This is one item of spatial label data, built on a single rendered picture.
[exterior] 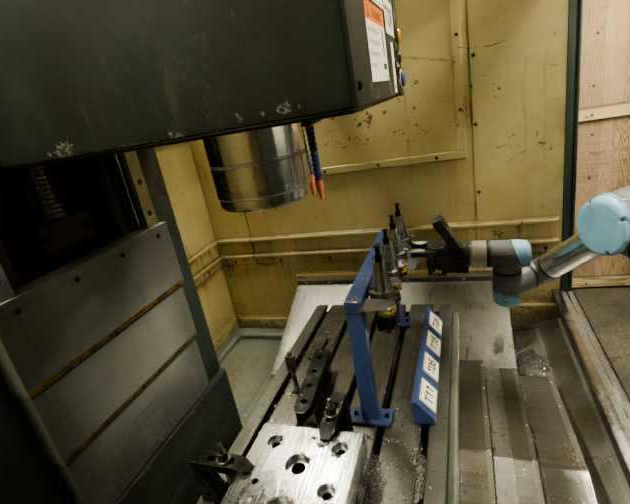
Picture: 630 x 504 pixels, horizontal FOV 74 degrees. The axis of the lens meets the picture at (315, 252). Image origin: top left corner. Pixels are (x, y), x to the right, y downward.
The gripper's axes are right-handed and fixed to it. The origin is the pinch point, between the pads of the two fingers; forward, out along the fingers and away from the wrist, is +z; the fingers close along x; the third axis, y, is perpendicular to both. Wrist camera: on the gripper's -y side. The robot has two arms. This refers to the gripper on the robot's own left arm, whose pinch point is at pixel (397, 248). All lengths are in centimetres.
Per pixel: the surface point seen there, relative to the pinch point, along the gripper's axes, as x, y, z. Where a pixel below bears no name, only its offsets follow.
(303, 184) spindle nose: -55, -33, 6
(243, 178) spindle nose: -61, -36, 13
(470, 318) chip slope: 30, 41, -20
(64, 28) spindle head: -66, -59, 32
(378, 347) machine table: -8.6, 29.3, 6.9
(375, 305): -39.3, -2.5, -0.5
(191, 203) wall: 37, -9, 95
